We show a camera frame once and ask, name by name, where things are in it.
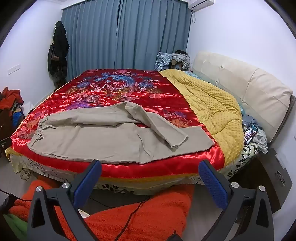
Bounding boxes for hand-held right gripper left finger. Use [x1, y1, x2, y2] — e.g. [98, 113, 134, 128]
[27, 159, 102, 241]

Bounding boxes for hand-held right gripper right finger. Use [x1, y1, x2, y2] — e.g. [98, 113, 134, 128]
[198, 160, 274, 241]

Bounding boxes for beige pants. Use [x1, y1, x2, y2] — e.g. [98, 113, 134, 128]
[27, 101, 214, 164]

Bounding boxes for dark wooden nightstand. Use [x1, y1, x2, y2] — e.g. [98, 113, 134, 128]
[255, 148, 293, 212]

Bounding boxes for phone on bed edge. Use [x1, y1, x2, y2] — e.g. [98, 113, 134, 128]
[244, 124, 258, 145]

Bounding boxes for grey and white clothes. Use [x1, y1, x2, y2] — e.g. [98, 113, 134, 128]
[242, 113, 269, 153]

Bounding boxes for orange fleece blanket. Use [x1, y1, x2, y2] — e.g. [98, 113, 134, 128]
[9, 179, 195, 241]

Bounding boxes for yellow dotted quilt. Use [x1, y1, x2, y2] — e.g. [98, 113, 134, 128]
[159, 69, 245, 167]

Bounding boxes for green cloth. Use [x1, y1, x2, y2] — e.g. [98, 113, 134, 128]
[2, 213, 28, 241]

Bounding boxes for dark wooden cabinet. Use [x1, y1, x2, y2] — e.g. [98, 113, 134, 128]
[0, 109, 13, 158]

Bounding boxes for cream padded headboard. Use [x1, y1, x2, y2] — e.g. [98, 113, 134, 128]
[192, 51, 296, 144]

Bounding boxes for red floral satin blanket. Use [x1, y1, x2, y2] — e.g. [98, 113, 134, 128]
[10, 69, 225, 180]

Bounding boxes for pile of colourful clothes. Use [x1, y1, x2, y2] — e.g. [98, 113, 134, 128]
[0, 88, 25, 139]

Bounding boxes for striped blue clothes heap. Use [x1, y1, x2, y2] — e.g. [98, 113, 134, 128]
[154, 50, 190, 71]

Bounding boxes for black hanging coat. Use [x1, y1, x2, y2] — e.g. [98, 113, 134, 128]
[47, 21, 70, 90]

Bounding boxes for blue-grey curtains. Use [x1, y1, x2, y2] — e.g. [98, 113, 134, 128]
[60, 0, 192, 80]

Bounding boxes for white air conditioner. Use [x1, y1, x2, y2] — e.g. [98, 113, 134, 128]
[187, 0, 214, 10]

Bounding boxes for black cable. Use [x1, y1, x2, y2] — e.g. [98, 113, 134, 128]
[114, 197, 151, 241]

